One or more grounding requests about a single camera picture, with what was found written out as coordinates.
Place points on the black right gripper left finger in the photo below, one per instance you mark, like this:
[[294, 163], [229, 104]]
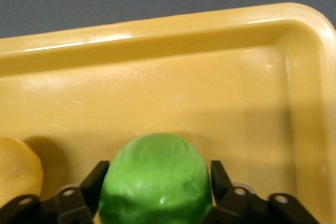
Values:
[[65, 205]]

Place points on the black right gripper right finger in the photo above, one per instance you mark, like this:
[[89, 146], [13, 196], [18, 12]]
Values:
[[249, 208]]

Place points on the yellow toy fruit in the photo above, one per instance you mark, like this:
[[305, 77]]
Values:
[[15, 169]]

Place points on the green apple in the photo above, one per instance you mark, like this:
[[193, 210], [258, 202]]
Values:
[[155, 176]]

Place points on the yellow plastic tray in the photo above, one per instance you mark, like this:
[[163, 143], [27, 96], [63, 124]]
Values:
[[183, 90]]

